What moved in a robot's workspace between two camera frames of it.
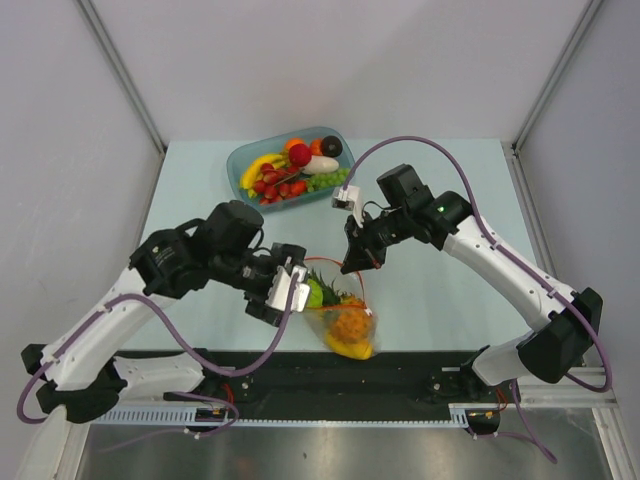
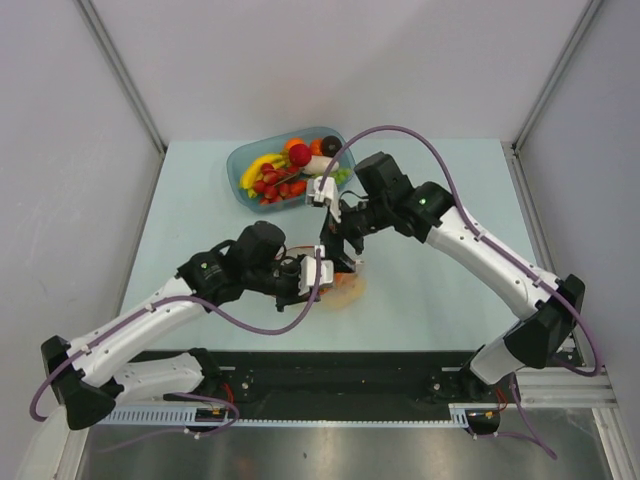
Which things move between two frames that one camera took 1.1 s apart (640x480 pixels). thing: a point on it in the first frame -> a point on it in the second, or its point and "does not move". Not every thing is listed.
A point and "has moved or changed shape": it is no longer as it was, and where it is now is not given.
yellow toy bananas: (255, 171) does not move
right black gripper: (362, 253) -> (333, 237)
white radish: (321, 164) does not move
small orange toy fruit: (316, 147) does not move
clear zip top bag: (338, 310) has moved or changed shape
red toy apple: (300, 155) does not move
